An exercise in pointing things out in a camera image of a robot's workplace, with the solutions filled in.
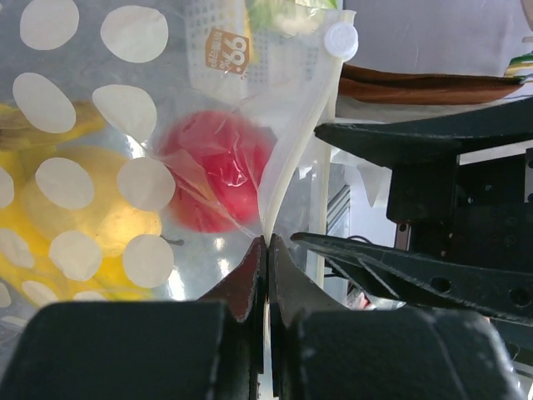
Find brown folded cloth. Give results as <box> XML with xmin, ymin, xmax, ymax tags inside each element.
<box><xmin>338</xmin><ymin>64</ymin><xmax>523</xmax><ymax>106</ymax></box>

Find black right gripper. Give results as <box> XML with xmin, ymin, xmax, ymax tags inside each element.
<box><xmin>291</xmin><ymin>99</ymin><xmax>532</xmax><ymax>326</ymax></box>

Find red apple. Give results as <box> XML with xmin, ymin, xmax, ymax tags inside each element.
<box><xmin>154</xmin><ymin>110</ymin><xmax>276</xmax><ymax>233</ymax></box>

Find white cloth garment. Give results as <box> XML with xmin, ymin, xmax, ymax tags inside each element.
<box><xmin>331</xmin><ymin>97</ymin><xmax>532</xmax><ymax>208</ymax></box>

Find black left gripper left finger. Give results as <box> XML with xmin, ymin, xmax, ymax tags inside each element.
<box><xmin>1</xmin><ymin>237</ymin><xmax>267</xmax><ymax>399</ymax></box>

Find white cauliflower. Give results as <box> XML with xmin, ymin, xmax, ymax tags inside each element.
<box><xmin>245</xmin><ymin>0</ymin><xmax>338</xmax><ymax>36</ymax></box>

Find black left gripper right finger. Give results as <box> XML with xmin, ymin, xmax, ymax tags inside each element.
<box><xmin>267</xmin><ymin>235</ymin><xmax>524</xmax><ymax>399</ymax></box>

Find yellow clothes hanger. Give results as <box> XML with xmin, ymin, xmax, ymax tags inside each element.
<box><xmin>504</xmin><ymin>52</ymin><xmax>533</xmax><ymax>78</ymax></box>

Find white perforated plastic basket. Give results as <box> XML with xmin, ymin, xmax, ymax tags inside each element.
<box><xmin>180</xmin><ymin>1</ymin><xmax>354</xmax><ymax>103</ymax></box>

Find small yellow banana bunch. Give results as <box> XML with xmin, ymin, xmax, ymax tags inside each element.
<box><xmin>1</xmin><ymin>102</ymin><xmax>162</xmax><ymax>307</ymax></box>

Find clear polka dot zip bag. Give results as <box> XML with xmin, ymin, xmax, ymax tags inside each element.
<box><xmin>0</xmin><ymin>0</ymin><xmax>360</xmax><ymax>305</ymax></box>

